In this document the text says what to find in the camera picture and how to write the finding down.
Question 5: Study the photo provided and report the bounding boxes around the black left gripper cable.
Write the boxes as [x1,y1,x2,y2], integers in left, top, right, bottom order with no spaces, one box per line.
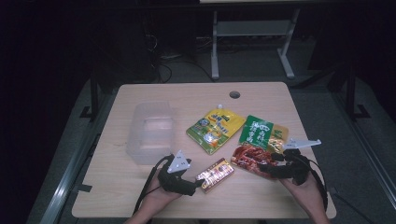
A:
[133,154,176,217]

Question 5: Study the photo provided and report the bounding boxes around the yellow spout pouch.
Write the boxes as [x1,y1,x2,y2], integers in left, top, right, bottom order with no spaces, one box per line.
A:
[185,104,247,156]

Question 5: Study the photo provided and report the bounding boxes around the green and red food packet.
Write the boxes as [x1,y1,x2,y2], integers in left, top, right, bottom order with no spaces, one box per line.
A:
[230,115,290,181]

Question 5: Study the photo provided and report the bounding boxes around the clear plastic container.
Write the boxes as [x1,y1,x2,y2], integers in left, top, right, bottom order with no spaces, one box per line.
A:
[125,101,176,165]

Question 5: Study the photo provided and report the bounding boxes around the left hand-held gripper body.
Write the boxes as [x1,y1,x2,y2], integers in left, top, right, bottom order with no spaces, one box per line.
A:
[157,149,192,196]

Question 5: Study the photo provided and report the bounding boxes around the black metal stand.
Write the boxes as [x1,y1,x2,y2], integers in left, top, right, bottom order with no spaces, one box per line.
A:
[79,73,101,122]
[344,60,372,122]

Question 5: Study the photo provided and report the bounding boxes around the black floor cables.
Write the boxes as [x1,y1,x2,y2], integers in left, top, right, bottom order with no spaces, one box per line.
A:
[148,32,217,84]

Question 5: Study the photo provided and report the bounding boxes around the white metal table frame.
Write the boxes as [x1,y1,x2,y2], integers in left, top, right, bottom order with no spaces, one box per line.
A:
[210,7,302,80]

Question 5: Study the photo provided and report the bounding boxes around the person's right hand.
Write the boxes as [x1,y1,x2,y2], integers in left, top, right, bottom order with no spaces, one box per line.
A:
[279,174,325,217]

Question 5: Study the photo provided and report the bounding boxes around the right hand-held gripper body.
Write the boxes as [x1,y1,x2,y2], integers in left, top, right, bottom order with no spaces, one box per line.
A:
[279,138,322,186]

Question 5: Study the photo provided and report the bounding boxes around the person's left hand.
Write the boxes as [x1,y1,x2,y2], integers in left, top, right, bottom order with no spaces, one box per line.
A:
[144,178,183,213]

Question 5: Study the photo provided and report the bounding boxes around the gold and red small box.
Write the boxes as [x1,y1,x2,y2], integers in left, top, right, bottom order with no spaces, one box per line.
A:
[195,157,235,194]

